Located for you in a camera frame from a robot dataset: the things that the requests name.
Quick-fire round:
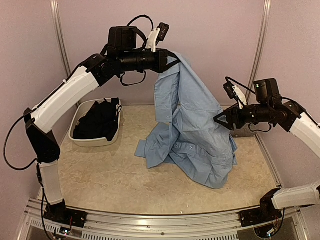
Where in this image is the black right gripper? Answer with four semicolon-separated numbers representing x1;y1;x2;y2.
214;102;273;130

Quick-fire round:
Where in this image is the light blue long sleeve shirt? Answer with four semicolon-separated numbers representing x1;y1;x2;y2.
135;53;237;189

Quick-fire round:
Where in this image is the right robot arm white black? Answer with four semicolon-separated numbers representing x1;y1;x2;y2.
214;77;320;227

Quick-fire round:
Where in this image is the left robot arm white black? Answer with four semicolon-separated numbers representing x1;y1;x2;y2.
24;23;179;228

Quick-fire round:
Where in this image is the folded grey button shirt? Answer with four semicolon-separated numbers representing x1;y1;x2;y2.
230;123;257;138

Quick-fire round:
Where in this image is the black garment in basket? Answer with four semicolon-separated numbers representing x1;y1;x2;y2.
72;97;120;142

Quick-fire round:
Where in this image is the white plastic laundry basket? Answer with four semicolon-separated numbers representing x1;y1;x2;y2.
68;98;121;148

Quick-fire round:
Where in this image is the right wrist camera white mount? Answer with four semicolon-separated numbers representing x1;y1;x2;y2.
223;76;248;110

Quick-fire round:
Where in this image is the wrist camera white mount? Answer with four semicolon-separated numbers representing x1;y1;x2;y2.
223;76;248;110
145;22;170;53

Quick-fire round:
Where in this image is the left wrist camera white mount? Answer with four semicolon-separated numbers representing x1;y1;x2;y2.
145;22;170;53

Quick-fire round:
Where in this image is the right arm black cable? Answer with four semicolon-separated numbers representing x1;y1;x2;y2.
248;122;272;133

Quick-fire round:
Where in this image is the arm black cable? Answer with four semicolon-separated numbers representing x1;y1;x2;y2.
248;122;272;133
2;112;38;171

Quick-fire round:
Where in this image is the right aluminium corner post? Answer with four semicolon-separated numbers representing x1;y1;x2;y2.
248;0;272;90

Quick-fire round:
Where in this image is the aluminium corner post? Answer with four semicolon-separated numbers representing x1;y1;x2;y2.
248;0;272;90
50;0;71;76

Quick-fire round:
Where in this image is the left aluminium corner post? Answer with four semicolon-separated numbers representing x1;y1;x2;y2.
50;0;71;76

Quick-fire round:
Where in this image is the front aluminium frame rail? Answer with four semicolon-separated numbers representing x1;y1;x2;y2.
17;197;308;240

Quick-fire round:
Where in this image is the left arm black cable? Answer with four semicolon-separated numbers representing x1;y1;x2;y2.
2;112;38;171

